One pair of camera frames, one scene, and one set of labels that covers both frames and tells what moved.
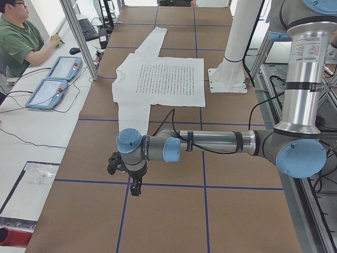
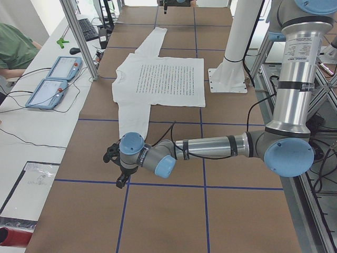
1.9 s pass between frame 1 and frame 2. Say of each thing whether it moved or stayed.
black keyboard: stayed
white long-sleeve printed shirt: stayed
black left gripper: moved
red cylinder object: stayed
